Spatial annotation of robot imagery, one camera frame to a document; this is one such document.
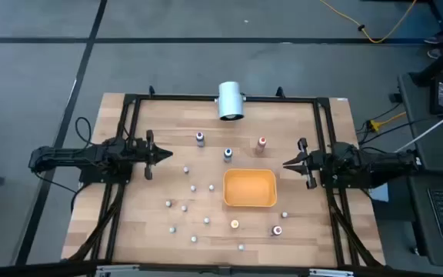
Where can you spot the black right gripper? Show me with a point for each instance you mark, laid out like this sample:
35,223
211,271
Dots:
314,163

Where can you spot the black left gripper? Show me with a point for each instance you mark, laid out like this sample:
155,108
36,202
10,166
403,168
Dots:
144,154

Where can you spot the purple cap colouring bottle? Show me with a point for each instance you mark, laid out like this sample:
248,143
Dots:
200,137

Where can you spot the red cap colouring bottle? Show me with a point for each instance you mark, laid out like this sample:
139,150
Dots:
261,143

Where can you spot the yellow plastic bin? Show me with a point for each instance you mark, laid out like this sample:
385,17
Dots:
249,188

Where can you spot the blue cap colouring bottle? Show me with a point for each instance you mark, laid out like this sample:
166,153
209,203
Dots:
227,154

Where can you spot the magenta cap colouring bottle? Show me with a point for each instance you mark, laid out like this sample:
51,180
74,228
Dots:
277,230

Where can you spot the yellow cap colouring bottle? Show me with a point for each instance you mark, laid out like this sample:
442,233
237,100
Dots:
234,224

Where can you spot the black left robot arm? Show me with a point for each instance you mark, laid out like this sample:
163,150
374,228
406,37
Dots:
71,155

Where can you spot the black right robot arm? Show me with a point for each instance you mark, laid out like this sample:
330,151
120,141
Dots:
379,163

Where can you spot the black power plug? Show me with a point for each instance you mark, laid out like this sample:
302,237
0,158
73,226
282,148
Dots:
394,97

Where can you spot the white rod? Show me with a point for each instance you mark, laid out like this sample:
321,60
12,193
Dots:
437,125

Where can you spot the black diagonal pole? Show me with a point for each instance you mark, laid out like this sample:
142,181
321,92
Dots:
437,65

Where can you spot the person's shoe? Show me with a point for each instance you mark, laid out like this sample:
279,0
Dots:
438,37
435,53

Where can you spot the black metal table frame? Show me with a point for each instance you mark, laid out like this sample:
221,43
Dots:
179,97

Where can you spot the black frame clamp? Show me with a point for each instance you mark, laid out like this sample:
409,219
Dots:
280,91
151,91

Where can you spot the black mount bar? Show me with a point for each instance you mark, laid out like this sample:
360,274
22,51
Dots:
221,270

